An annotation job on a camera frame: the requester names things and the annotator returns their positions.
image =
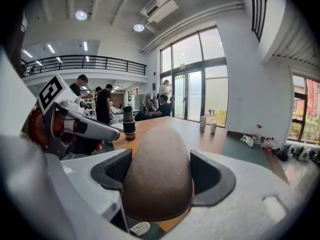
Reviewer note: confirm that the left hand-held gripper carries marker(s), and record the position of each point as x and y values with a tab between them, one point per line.
56	101

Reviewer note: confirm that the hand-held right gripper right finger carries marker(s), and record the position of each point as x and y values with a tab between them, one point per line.
237	199

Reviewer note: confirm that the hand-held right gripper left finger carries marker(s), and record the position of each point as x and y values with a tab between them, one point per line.
75	184

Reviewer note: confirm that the brown egg-shaped item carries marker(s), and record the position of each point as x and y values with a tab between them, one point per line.
158	176

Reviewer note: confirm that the person's left hand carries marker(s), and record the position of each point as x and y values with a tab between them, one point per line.
58	125

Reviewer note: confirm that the white flat tray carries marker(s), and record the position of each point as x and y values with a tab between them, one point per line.
118	126

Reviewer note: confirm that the black insulated bottle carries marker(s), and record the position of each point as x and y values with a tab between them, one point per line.
129	124

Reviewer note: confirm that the white plastic bag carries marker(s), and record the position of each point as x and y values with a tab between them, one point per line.
247	140

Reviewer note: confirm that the small red-capped bottles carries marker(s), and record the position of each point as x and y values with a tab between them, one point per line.
268	143

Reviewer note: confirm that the clear spray bottle red trigger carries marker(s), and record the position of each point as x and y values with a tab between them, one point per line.
258	135

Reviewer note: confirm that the black balcony railing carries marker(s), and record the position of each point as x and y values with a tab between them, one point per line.
85	64

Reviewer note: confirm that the white and black gripper device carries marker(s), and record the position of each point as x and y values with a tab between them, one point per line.
290	151
304	154

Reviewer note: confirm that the white shoe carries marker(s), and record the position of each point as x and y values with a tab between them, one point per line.
140	227

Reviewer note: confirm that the wooden table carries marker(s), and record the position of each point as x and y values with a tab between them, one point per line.
190	131

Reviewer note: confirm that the glass entrance door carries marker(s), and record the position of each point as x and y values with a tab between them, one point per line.
188	95

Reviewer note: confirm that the round ceiling light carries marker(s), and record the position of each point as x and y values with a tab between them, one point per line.
81	15
138	27

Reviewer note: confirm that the black framed side window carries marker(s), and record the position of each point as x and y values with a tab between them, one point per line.
303	109

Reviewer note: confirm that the ceiling air conditioner unit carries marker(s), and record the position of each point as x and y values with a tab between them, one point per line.
160	7

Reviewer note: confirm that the white ceiling pipes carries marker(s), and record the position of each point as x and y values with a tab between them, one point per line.
192	24

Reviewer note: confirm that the black window grille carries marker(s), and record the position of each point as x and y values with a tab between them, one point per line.
258	9

